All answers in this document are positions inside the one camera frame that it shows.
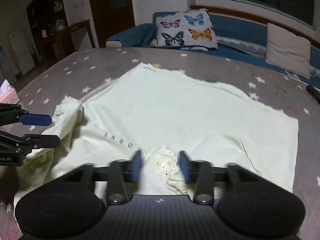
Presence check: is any grey star tablecloth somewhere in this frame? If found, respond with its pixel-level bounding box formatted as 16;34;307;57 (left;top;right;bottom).
16;48;319;239

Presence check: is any beige plain pillow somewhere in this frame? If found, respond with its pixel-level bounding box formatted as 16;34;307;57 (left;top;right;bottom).
265;23;311;79

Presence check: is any pale green t-shirt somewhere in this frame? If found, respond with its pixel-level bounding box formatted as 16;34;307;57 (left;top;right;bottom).
14;63;298;202

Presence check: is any pink tissue box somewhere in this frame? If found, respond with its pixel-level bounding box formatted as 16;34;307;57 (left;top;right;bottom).
0;80;20;104

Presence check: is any black remote bar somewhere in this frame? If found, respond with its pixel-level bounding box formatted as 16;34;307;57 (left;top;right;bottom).
306;85;320;104

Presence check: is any blue sofa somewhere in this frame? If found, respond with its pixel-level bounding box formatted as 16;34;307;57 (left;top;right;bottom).
106;12;319;88

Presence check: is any white refrigerator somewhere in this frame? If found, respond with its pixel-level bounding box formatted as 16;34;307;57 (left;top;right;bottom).
10;29;35;76

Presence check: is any dark wooden door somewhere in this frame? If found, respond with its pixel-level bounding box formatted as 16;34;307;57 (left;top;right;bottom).
89;0;135;48

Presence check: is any dark display shelf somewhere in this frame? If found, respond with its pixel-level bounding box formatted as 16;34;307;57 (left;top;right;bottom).
27;0;68;62

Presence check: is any dark wooden side table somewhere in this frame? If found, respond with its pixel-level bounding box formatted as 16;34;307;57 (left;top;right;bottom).
39;20;96;67

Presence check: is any butterfly print pillow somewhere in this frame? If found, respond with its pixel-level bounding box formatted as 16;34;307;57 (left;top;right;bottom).
150;9;218;51

